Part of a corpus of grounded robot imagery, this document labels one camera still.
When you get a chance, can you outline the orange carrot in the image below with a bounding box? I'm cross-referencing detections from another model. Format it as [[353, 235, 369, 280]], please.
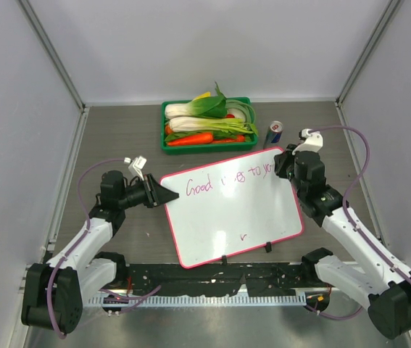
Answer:
[[167, 133, 214, 146]]

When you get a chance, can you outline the lower celery bok choy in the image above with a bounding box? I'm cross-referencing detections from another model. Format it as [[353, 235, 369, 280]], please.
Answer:
[[167, 116, 258, 135]]

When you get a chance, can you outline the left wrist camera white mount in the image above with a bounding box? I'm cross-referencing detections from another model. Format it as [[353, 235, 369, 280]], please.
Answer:
[[123, 156, 147, 181]]

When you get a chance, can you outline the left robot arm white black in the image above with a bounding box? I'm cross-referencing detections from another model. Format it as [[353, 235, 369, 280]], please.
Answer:
[[21, 170, 179, 336]]

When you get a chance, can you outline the white onion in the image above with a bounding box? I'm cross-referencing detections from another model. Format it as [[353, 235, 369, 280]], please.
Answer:
[[227, 107, 249, 123]]

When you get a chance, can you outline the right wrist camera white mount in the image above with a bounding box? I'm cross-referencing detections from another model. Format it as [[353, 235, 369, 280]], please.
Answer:
[[292, 128, 323, 155]]

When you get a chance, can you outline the green leaf spinach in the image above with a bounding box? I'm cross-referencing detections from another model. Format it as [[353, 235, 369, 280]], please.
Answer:
[[165, 131, 200, 143]]

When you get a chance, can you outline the right aluminium frame post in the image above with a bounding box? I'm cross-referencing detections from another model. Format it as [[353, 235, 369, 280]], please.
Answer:
[[336, 0, 404, 107]]

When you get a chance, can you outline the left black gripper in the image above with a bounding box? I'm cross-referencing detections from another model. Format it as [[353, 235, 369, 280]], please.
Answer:
[[117, 173, 177, 210]]

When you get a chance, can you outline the green long beans bundle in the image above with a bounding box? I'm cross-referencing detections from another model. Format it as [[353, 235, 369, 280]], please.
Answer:
[[226, 99, 255, 123]]

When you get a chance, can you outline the red chili pepper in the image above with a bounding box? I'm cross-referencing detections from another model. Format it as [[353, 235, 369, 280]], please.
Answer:
[[212, 135, 246, 144]]

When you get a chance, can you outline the purple cable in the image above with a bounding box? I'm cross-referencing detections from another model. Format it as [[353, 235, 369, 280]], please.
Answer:
[[304, 125, 411, 340], [47, 157, 162, 340]]

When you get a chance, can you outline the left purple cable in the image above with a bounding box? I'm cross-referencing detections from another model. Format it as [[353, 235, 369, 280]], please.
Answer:
[[47, 157, 162, 340]]

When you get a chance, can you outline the aluminium frame post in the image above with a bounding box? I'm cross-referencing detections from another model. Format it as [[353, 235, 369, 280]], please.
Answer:
[[17, 0, 85, 107], [336, 0, 404, 107]]

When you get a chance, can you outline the green plastic tray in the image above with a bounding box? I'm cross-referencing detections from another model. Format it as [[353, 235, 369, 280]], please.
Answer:
[[160, 96, 258, 155]]

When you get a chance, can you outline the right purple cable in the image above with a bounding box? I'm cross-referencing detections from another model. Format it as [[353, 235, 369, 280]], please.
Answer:
[[304, 125, 411, 340]]

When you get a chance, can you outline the left aluminium frame post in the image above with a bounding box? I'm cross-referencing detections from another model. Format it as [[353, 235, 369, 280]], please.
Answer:
[[17, 0, 85, 107]]

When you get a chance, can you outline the yellow pepper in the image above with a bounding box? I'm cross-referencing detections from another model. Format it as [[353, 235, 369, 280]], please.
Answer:
[[194, 91, 212, 101]]

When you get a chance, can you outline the white slotted cable duct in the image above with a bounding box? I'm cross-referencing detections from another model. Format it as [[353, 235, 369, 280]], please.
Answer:
[[87, 292, 307, 309]]

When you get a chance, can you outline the upper bok choy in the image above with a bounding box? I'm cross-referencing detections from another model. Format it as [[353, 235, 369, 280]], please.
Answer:
[[165, 84, 227, 120]]

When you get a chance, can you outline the energy drink can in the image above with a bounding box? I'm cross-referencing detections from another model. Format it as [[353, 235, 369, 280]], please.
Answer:
[[263, 120, 283, 149]]

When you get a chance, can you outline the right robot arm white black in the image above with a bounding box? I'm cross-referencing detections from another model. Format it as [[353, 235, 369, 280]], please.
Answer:
[[274, 149, 411, 339]]

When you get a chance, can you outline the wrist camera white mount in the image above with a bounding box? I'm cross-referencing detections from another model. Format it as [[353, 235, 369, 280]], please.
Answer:
[[123, 156, 147, 181], [292, 128, 323, 155]]

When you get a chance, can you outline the pink framed whiteboard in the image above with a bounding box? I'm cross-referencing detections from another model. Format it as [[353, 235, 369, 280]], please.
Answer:
[[160, 147, 304, 269]]

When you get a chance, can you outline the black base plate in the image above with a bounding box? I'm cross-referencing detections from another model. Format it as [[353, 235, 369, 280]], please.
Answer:
[[85, 261, 346, 298]]

